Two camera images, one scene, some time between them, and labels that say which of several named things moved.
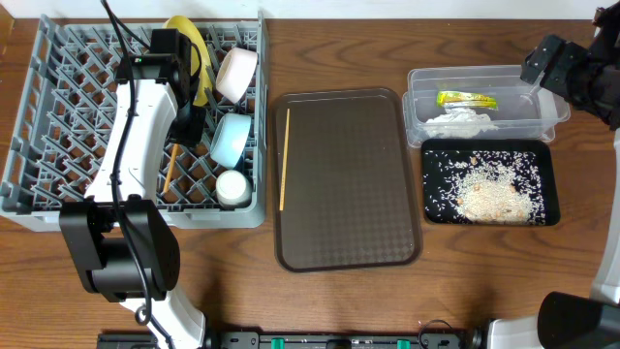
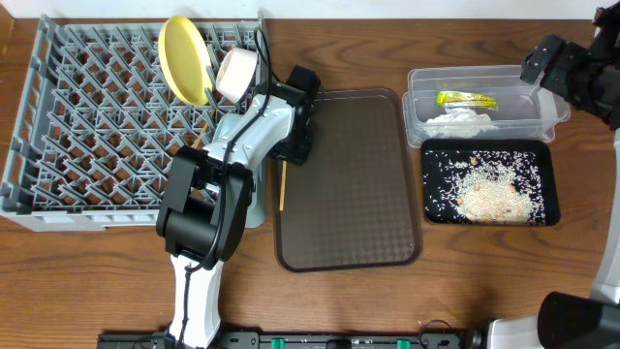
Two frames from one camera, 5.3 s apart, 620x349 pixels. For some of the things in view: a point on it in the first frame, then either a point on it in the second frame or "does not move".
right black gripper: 570,57 does not move
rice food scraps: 487,187 does not move
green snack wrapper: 458,99 does not move
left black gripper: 187,129 to 297,151
